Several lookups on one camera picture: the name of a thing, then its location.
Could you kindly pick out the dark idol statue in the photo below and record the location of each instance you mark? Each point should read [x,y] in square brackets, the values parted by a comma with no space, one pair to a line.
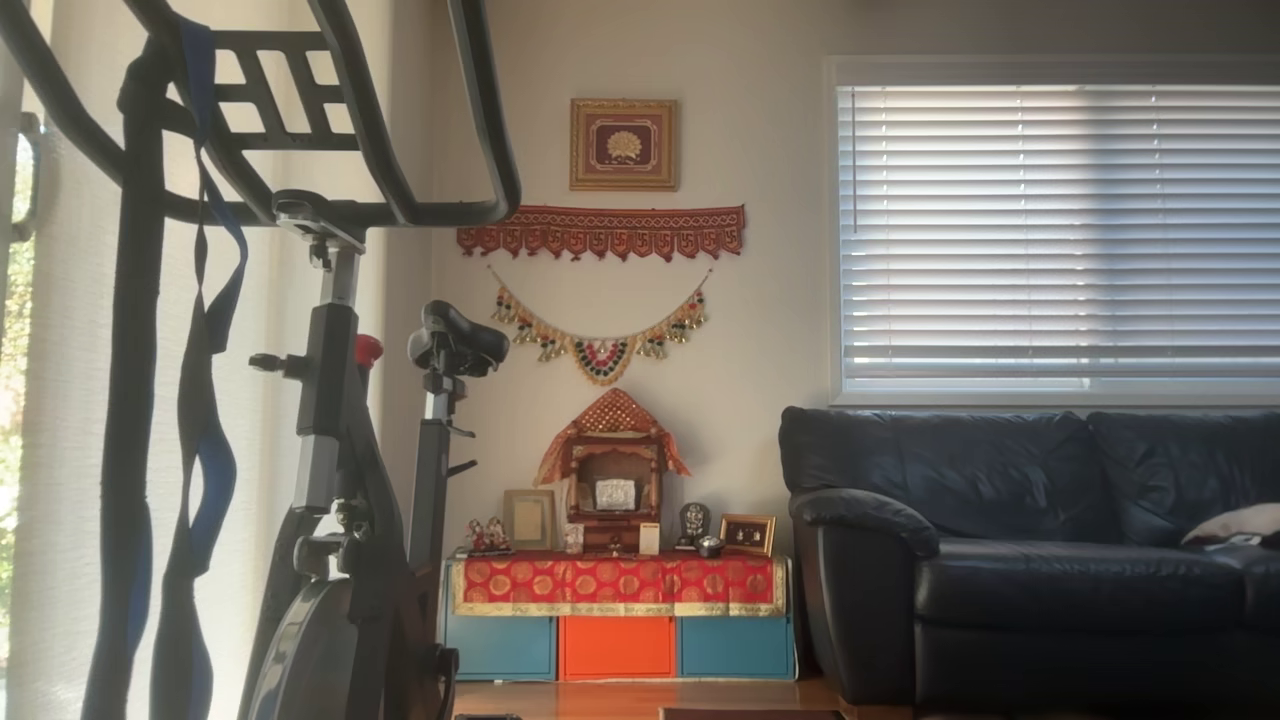
[693,522]

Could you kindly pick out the black exercise bike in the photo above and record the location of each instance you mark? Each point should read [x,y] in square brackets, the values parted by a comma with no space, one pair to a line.
[325,400]

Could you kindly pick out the white window blinds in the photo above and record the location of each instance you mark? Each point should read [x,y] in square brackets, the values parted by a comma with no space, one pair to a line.
[1050,230]

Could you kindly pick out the gold framed wall picture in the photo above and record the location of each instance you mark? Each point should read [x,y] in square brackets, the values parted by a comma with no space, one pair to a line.
[624,145]

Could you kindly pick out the sheer white curtain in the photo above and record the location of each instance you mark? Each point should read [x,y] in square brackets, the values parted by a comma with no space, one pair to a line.
[60,450]

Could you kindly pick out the small gold picture frame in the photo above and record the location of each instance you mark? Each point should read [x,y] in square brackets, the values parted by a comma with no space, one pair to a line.
[747,535]

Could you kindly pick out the small colourful figurines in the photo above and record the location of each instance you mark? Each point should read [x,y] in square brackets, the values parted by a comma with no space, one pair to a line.
[488,537]

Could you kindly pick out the small black bowl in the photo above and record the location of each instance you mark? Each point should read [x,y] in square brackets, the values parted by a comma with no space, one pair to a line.
[710,547]

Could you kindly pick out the small white card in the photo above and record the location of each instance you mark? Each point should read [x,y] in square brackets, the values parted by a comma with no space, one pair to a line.
[649,539]

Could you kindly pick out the beaded wall garland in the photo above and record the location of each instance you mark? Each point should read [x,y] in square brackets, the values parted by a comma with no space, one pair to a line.
[600,358]

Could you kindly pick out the small glass ornament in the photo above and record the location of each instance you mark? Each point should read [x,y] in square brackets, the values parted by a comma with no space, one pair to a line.
[573,540]

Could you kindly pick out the blue and orange cabinet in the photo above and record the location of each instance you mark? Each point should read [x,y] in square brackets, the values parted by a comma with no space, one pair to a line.
[617,648]

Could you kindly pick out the red gold patterned cloth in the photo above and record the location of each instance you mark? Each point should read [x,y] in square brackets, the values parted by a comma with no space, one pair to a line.
[620,582]

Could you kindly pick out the pale cushion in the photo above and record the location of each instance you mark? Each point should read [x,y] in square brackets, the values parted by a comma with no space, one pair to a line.
[1240,522]

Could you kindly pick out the wooden shrine with red canopy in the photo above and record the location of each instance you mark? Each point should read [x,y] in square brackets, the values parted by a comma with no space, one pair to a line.
[612,470]

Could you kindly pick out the red embroidered wall hanging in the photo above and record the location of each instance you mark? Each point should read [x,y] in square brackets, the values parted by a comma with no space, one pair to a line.
[600,230]

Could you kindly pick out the pale standing picture frame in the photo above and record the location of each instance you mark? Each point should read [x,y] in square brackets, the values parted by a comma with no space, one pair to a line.
[528,520]

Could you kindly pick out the black leather sofa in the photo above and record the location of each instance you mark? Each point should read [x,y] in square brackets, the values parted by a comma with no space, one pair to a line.
[1000,590]

